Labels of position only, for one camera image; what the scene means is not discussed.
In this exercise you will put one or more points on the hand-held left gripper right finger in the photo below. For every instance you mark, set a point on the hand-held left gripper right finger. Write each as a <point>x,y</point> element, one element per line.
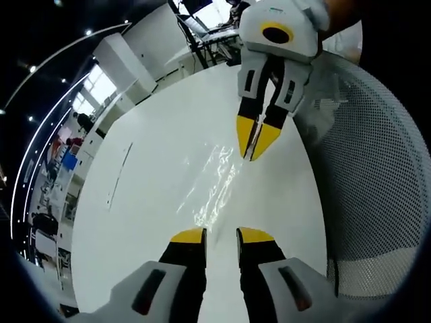
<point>289,292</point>

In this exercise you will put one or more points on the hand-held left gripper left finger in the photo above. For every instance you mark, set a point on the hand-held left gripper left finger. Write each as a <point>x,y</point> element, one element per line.
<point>148,296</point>

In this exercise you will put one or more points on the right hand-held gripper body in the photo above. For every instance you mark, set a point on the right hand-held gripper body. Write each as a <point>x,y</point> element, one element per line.
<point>299,40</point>

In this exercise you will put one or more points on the clear crinkled food packaging bag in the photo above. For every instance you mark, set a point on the clear crinkled food packaging bag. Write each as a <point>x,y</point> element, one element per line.
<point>219,185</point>

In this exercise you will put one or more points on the black equipment stand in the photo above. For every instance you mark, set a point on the black equipment stand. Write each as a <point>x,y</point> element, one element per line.
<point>202,50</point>

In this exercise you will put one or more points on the open laptop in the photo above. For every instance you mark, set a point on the open laptop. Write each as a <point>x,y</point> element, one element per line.
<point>198,27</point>

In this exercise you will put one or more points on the white mesh chair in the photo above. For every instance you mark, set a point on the white mesh chair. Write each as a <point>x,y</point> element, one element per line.
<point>377,168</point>

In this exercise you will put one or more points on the row of white desks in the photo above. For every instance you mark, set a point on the row of white desks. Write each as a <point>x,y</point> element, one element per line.
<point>97,134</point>

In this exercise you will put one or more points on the blue box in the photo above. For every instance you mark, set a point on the blue box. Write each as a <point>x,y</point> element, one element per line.
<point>70,160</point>

